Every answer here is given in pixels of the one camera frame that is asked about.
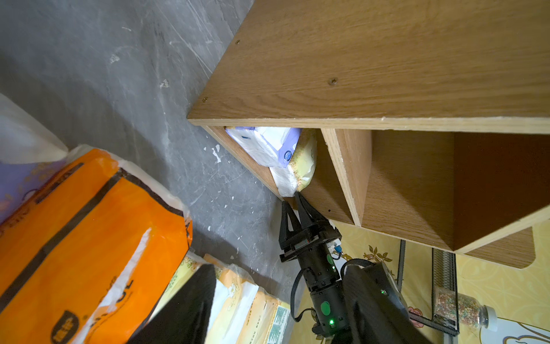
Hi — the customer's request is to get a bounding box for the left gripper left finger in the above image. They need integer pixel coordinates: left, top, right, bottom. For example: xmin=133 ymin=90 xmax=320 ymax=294
xmin=129 ymin=265 xmax=216 ymax=343

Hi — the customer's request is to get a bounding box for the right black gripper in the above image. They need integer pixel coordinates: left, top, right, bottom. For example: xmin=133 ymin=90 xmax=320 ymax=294
xmin=279 ymin=191 xmax=342 ymax=262

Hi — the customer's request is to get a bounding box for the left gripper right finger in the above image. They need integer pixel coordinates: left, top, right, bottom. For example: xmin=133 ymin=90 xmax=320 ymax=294
xmin=341 ymin=261 xmax=430 ymax=343

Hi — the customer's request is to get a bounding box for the pale yellow tissue pack bottom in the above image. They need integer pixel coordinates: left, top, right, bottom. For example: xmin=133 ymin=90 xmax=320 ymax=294
xmin=269 ymin=129 xmax=317 ymax=197

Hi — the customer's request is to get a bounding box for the white orange tissue pack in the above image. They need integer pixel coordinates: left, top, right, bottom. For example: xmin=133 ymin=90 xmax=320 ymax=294
xmin=203 ymin=255 xmax=259 ymax=343

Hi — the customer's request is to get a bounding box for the cream tissue pack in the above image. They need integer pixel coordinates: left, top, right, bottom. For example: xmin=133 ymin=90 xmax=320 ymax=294
xmin=236 ymin=288 xmax=279 ymax=344

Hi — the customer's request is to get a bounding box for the green white tissue pack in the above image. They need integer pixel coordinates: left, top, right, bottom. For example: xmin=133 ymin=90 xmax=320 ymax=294
xmin=264 ymin=302 xmax=290 ymax=344

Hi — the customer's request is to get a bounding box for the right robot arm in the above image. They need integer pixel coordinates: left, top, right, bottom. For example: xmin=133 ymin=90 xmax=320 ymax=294
xmin=279 ymin=192 xmax=349 ymax=338

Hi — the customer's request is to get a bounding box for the white purple tissue pack bottom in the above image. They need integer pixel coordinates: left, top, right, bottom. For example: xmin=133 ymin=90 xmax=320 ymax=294
xmin=225 ymin=127 xmax=302 ymax=168

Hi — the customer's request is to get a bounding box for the wooden three-tier shelf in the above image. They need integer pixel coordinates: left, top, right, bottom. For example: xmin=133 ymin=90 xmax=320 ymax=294
xmin=188 ymin=1 xmax=549 ymax=269

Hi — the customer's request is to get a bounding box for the clear jar with filling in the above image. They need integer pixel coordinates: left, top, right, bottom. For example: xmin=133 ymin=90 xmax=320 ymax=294
xmin=433 ymin=287 xmax=498 ymax=332

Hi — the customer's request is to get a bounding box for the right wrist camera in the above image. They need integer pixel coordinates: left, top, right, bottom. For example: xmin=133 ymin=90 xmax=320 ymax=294
xmin=327 ymin=239 xmax=343 ymax=260

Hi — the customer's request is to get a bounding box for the black wire wall basket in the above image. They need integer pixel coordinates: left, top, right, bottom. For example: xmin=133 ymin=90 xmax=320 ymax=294
xmin=395 ymin=239 xmax=461 ymax=343

